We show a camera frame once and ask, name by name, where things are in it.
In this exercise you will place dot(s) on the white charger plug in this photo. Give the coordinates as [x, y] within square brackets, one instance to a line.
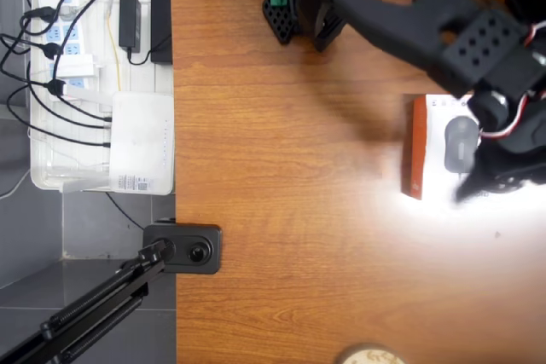
[77, 65]

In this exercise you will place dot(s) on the round wooden coaster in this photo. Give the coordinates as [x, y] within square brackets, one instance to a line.
[371, 355]

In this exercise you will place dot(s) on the black stand clamp base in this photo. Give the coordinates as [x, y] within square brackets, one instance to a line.
[187, 234]

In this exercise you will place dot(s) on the white orange mouse box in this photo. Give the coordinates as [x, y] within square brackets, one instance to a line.
[435, 155]

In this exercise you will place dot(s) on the slim black power adapter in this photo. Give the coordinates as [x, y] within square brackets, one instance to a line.
[130, 23]

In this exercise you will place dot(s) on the wide black power adapter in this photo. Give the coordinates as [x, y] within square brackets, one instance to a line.
[161, 27]

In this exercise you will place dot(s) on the white router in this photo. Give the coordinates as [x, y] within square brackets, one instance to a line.
[141, 142]

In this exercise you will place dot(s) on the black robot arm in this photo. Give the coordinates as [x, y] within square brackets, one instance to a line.
[384, 1]

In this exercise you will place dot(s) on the white power strip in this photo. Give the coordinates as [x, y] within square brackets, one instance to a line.
[70, 33]

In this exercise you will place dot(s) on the white plastic tray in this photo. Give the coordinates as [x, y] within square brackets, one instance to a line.
[42, 159]

